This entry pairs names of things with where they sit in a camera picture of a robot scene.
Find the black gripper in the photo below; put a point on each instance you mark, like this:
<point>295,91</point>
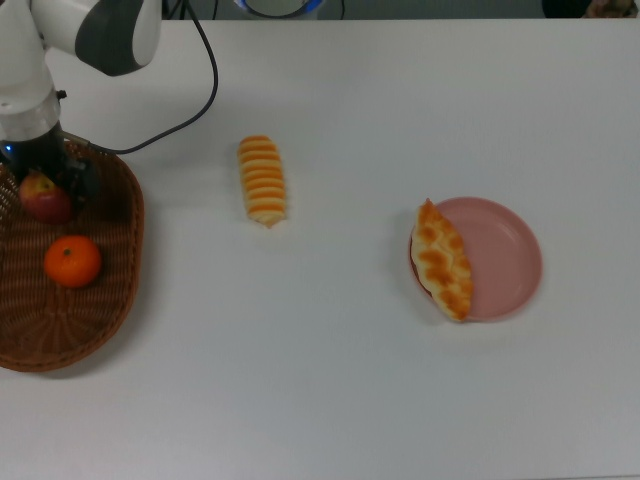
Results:
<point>35,152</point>

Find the red apple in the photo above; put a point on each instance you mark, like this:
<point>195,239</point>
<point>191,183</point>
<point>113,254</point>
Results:
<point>47,205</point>

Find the orange tangerine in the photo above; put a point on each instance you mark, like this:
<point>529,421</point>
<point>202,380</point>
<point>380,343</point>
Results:
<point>73,261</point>

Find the striped spiral bread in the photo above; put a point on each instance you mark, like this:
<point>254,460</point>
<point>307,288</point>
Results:
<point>262,185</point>

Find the braided leaf-shaped bread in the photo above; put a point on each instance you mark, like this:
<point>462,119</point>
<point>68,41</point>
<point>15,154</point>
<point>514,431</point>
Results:
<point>442,260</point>

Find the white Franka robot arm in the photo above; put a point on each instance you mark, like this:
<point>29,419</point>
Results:
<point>30,50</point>

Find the brown woven basket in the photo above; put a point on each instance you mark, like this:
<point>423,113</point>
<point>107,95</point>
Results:
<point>70,320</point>

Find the pink plate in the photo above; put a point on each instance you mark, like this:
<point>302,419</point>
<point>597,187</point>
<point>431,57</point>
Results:
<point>500,260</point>

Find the person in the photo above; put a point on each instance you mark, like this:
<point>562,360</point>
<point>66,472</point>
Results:
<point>565,7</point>

